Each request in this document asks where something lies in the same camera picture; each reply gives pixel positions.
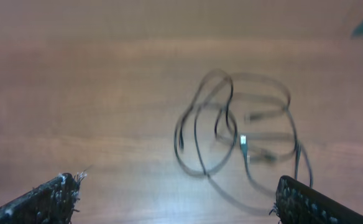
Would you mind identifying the thin black cable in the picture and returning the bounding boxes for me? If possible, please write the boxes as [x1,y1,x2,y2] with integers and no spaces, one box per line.
[206,105,314,217]

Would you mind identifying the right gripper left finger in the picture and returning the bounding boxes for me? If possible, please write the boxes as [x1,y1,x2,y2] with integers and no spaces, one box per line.
[0,172,87,224]

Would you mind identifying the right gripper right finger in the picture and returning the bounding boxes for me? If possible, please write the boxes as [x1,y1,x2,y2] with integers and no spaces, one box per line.
[271,175,363,224]

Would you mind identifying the black USB cable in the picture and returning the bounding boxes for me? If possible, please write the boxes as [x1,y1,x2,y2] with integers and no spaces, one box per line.
[214,73,297,200]

